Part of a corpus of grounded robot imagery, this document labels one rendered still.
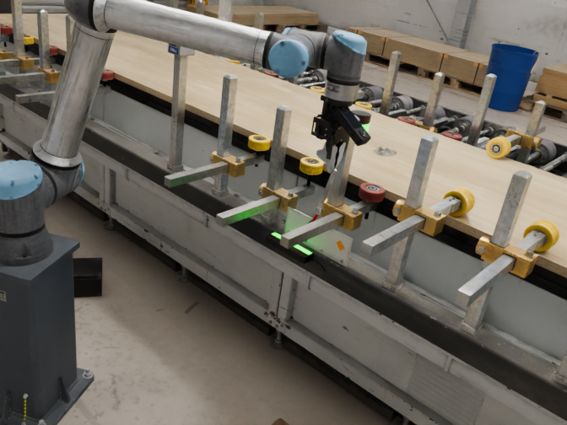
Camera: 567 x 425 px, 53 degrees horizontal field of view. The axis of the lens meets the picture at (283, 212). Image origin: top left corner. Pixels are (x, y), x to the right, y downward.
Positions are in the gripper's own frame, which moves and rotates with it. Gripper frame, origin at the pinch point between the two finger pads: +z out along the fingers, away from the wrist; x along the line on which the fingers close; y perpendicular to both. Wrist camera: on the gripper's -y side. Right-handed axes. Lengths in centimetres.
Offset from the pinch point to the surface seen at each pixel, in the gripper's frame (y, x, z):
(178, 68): 77, -6, -9
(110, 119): 154, -28, 37
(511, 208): -48.2, -6.1, -6.5
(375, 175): 4.2, -32.4, 11.0
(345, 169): 0.6, -7.2, 1.7
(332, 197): 2.3, -6.1, 11.6
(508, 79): 151, -555, 64
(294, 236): -3.0, 17.2, 15.0
